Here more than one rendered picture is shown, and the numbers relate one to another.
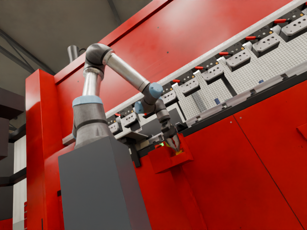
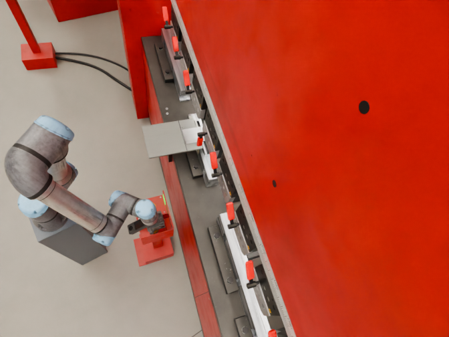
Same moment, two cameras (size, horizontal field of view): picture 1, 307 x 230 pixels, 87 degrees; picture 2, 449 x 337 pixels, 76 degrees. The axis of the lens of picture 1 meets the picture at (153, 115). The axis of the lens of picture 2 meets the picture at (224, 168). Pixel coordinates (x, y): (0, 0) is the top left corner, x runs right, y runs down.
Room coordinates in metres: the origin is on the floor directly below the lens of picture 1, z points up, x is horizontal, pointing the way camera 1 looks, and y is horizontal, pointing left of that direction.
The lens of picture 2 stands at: (0.81, -0.42, 2.22)
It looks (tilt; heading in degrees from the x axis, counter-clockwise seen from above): 62 degrees down; 36
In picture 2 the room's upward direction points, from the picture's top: 22 degrees clockwise
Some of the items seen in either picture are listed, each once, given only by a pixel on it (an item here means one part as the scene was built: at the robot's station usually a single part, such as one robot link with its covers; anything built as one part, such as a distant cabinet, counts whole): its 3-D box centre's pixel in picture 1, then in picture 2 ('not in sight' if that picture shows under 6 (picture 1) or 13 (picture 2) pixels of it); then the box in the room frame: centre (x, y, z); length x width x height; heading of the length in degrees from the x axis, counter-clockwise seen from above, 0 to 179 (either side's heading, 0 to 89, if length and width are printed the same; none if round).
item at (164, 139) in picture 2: (130, 138); (172, 137); (1.21, 0.23, 1.00); 0.26 x 0.18 x 0.01; 163
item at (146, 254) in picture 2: not in sight; (153, 246); (0.93, 0.00, 0.06); 0.25 x 0.20 x 0.12; 165
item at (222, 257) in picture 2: (211, 118); (222, 257); (1.12, -0.37, 0.89); 0.30 x 0.05 x 0.03; 73
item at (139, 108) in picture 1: (145, 105); (122, 205); (0.85, 0.02, 1.03); 0.11 x 0.11 x 0.08; 34
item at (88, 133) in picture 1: (94, 138); (47, 212); (0.56, 0.24, 0.82); 0.15 x 0.15 x 0.10
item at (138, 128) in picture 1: (135, 127); not in sight; (1.35, 0.19, 1.13); 0.10 x 0.02 x 0.10; 73
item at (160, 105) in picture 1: (157, 105); (145, 210); (0.92, -0.05, 1.04); 0.09 x 0.08 x 0.11; 124
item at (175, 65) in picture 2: not in sight; (175, 63); (1.51, 0.71, 0.92); 0.50 x 0.06 x 0.10; 73
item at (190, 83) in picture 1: (187, 83); (252, 228); (1.18, -0.36, 1.26); 0.15 x 0.09 x 0.17; 73
